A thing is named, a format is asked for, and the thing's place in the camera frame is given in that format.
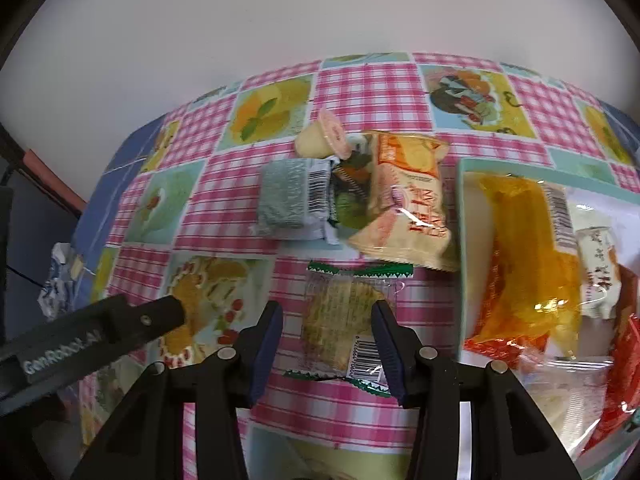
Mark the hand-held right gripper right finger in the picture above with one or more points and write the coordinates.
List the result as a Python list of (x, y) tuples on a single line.
[(387, 352)]

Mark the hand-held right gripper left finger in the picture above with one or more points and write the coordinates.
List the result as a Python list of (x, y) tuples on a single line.
[(265, 345)]

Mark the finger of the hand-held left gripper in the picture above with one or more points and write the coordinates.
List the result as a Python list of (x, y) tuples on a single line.
[(150, 320)]

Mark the clear cracker packet green edges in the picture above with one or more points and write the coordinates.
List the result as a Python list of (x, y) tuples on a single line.
[(340, 320)]

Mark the white tray with teal rim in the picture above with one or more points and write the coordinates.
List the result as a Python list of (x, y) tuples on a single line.
[(475, 220)]

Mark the orange yellow snack packet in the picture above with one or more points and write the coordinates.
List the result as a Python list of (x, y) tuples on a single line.
[(520, 240)]

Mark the clear packet with round bun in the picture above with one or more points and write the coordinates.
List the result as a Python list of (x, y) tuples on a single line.
[(555, 400)]

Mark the white snack packet fruit print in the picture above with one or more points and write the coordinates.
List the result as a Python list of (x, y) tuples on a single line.
[(597, 270)]

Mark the red snack packet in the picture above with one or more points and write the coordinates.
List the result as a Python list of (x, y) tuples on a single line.
[(625, 360)]

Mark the blue white bread packet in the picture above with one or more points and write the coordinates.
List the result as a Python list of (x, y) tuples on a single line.
[(60, 285)]

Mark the dark cabinet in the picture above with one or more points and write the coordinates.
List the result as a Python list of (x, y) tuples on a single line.
[(30, 240)]

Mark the blue checked cloth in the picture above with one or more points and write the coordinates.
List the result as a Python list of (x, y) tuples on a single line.
[(100, 195)]

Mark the grey green snack packet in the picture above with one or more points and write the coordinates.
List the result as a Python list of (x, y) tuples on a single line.
[(285, 195)]

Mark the orange cracker packet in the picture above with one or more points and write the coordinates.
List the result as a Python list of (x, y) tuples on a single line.
[(405, 200)]

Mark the jelly cup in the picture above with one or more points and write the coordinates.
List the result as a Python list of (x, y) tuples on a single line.
[(320, 137)]

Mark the pink checked tablecloth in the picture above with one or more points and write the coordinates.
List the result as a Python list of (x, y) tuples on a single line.
[(350, 90)]

